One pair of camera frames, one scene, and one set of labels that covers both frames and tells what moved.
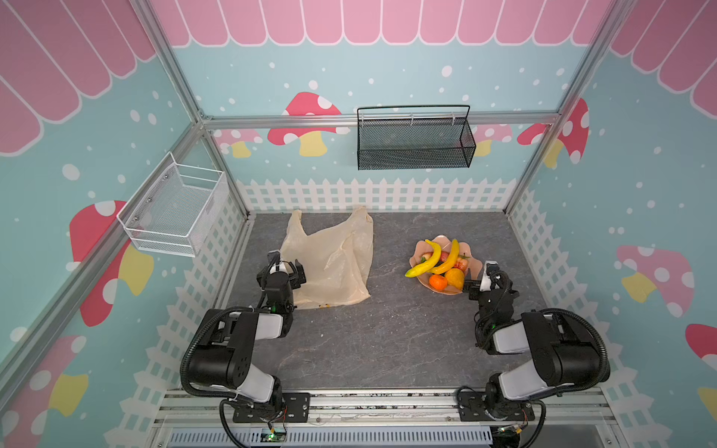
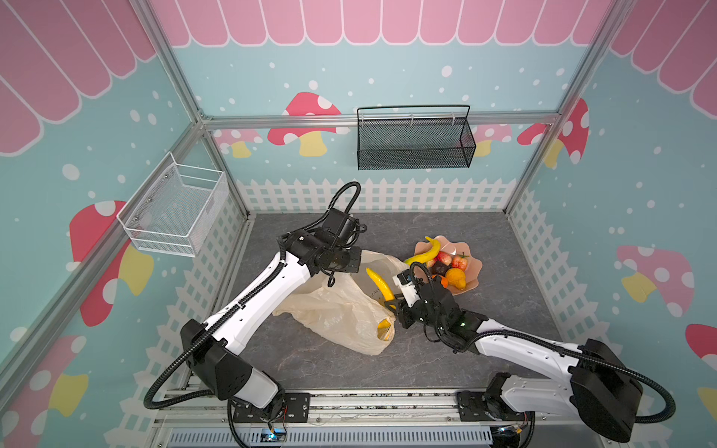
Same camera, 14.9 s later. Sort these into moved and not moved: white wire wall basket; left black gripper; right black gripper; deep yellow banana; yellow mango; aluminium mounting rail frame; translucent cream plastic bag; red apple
Moved: left black gripper; deep yellow banana; translucent cream plastic bag; right black gripper
Not moved: white wire wall basket; yellow mango; red apple; aluminium mounting rail frame
